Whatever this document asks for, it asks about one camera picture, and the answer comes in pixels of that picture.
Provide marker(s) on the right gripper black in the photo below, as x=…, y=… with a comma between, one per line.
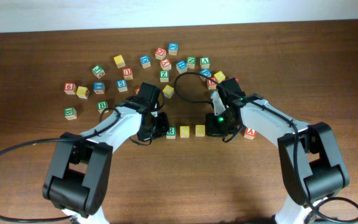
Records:
x=214, y=130

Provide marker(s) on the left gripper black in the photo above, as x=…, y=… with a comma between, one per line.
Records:
x=159, y=127

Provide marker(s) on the green block letter R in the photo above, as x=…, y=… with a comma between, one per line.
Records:
x=171, y=133

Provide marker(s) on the yellow block letter S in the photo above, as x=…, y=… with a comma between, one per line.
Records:
x=200, y=130
x=184, y=131

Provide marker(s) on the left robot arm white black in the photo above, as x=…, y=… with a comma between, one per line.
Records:
x=77, y=179

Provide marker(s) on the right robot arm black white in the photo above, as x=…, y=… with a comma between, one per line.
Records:
x=312, y=167

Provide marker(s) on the red block letter A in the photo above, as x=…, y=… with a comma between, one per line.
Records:
x=249, y=133

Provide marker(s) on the yellow block letter C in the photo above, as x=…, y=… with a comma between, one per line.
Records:
x=168, y=91

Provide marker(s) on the red block letter E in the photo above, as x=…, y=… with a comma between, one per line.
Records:
x=211, y=84

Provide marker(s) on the yellow block right cluster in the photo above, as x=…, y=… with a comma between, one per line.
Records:
x=219, y=76

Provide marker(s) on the blue block number 5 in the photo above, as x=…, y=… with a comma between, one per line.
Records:
x=121, y=85

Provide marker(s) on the green block letter Z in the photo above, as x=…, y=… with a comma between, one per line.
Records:
x=164, y=76

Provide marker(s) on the green block letter B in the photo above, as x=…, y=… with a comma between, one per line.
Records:
x=102, y=106

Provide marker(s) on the blue block letter P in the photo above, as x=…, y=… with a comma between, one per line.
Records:
x=205, y=73

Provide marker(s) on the red block letter U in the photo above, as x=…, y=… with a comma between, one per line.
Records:
x=127, y=73

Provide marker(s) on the red block letter Y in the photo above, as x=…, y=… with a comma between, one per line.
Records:
x=166, y=64

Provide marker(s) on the blue block letter D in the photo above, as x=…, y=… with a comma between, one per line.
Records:
x=145, y=61

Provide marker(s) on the blue block letter H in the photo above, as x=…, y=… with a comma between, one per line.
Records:
x=182, y=67

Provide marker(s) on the green block letter V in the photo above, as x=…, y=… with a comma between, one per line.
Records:
x=205, y=62

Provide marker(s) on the red block letter C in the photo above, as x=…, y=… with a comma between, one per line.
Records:
x=160, y=53

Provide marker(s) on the green block letter N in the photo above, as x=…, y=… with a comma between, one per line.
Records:
x=191, y=61

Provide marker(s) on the yellow block top left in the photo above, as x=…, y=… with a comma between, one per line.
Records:
x=119, y=61

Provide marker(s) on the green block letter J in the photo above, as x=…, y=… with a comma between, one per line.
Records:
x=98, y=71

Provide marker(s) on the yellow block W left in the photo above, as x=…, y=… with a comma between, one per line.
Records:
x=82, y=92

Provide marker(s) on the blue block letter X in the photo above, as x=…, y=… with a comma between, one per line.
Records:
x=172, y=48

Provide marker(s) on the green block B far left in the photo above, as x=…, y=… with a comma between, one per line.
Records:
x=70, y=113

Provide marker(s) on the red block number 6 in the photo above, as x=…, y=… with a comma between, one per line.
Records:
x=70, y=88

